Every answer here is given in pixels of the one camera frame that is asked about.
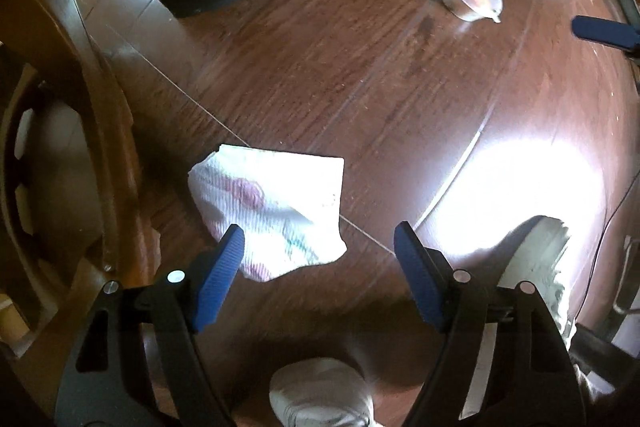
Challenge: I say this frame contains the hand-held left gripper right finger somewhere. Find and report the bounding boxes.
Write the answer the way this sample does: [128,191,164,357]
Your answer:
[394,221,586,427]

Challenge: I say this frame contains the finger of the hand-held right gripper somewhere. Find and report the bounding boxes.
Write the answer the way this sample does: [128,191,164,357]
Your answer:
[571,14,640,54]

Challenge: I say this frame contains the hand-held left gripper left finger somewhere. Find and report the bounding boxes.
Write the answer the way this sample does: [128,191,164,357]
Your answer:
[55,224,246,427]

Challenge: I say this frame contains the white floral paper towel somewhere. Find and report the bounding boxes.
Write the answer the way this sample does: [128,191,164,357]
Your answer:
[187,144,347,283]

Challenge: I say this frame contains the grey slipper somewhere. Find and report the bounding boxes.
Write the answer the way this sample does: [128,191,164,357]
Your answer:
[492,214,577,344]
[269,357,377,427]

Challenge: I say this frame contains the dark wooden chair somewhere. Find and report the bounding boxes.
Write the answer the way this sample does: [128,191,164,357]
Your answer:
[0,0,162,360]

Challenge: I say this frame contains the black cable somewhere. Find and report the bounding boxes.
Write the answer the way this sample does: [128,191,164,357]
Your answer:
[574,177,640,324]

